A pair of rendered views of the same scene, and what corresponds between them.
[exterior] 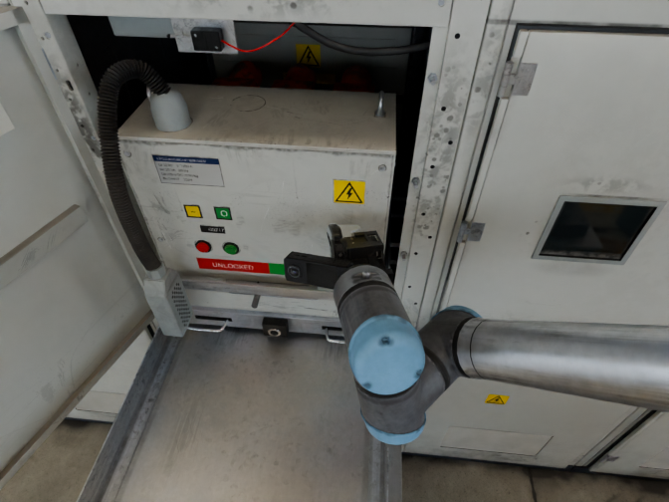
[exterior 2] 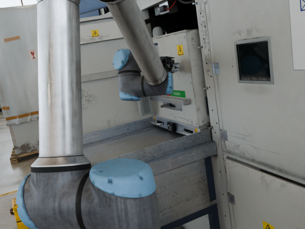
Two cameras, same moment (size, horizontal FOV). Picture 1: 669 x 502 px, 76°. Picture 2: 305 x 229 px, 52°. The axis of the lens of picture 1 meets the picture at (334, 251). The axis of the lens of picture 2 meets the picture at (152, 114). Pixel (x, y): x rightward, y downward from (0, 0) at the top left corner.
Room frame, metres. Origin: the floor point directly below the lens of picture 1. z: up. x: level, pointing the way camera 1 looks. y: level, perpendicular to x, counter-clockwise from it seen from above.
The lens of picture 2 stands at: (-0.30, -1.28, 1.33)
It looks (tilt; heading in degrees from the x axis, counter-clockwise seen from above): 12 degrees down; 60
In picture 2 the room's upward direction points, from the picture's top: 9 degrees counter-clockwise
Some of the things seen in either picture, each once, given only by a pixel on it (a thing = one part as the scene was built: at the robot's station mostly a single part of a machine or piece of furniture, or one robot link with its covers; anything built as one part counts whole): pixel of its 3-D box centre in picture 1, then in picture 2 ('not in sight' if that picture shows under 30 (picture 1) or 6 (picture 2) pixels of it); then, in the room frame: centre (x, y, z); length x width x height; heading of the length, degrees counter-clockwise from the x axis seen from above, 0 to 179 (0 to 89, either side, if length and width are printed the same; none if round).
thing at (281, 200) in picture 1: (265, 248); (167, 81); (0.63, 0.14, 1.15); 0.48 x 0.01 x 0.48; 84
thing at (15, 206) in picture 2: not in sight; (27, 211); (-0.22, -0.15, 0.85); 0.08 x 0.08 x 0.10; 84
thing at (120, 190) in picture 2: not in sight; (122, 199); (-0.05, -0.62, 0.99); 0.17 x 0.15 x 0.18; 133
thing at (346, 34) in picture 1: (308, 59); not in sight; (1.29, 0.08, 1.28); 0.58 x 0.02 x 0.19; 84
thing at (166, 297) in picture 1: (169, 299); (144, 100); (0.59, 0.36, 1.04); 0.08 x 0.05 x 0.17; 174
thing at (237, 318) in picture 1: (278, 315); (177, 125); (0.65, 0.14, 0.89); 0.54 x 0.05 x 0.06; 84
